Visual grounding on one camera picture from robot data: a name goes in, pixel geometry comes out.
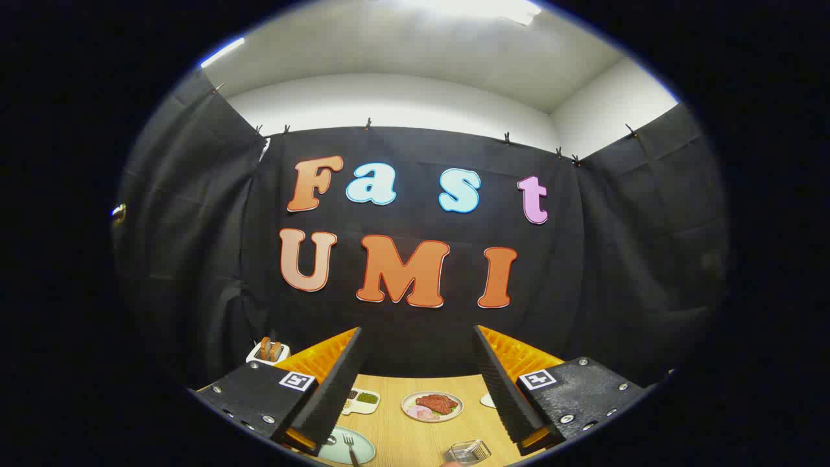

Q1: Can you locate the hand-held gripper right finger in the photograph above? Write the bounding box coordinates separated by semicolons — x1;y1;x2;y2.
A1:
473;324;650;457

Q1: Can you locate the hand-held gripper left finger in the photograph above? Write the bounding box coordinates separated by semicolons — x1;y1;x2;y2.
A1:
188;326;365;457

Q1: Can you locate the white divided snack tray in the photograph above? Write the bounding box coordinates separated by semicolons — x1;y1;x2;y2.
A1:
342;388;381;416

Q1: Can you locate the light blue plate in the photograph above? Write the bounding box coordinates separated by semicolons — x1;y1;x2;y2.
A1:
317;425;377;466

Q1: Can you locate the plate of sliced meat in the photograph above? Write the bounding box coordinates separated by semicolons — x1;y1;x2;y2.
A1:
401;390;464;424

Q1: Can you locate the white toaster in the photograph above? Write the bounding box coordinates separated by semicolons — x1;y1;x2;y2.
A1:
246;342;291;366

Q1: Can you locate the row of black clips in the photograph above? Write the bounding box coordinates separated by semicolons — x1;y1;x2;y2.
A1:
211;82;640;168

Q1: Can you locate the ceiling light panel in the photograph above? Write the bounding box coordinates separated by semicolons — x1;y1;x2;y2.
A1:
402;0;543;27

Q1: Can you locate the metal wire basket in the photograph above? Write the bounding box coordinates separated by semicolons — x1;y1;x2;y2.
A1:
445;439;492;466

